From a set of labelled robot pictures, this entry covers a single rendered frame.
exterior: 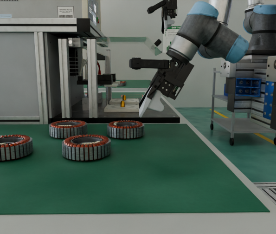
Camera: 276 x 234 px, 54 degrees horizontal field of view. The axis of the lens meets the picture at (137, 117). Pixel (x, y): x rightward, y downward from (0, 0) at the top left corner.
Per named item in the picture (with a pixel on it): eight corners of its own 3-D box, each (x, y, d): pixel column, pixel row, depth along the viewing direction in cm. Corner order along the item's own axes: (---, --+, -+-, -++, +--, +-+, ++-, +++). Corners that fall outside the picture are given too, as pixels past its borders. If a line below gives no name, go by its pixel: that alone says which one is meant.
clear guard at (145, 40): (156, 55, 126) (156, 42, 125) (162, 53, 102) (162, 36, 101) (86, 55, 125) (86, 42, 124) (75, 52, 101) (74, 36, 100)
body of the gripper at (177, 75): (173, 102, 76) (196, 64, 74) (147, 87, 75) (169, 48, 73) (170, 99, 83) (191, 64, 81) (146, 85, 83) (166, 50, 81)
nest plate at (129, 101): (138, 100, 151) (138, 98, 150) (138, 104, 136) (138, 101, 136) (111, 100, 150) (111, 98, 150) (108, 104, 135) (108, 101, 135)
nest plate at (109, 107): (139, 107, 127) (139, 104, 126) (140, 112, 112) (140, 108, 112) (107, 107, 126) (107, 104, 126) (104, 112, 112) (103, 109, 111)
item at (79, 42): (83, 48, 107) (83, 37, 106) (80, 47, 101) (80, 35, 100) (72, 48, 107) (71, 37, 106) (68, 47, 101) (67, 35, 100)
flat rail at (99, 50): (108, 56, 157) (108, 51, 157) (93, 50, 96) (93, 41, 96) (106, 56, 157) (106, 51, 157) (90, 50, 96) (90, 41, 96)
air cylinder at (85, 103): (96, 107, 123) (96, 95, 122) (94, 110, 115) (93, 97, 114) (85, 108, 123) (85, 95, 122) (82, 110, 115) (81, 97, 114)
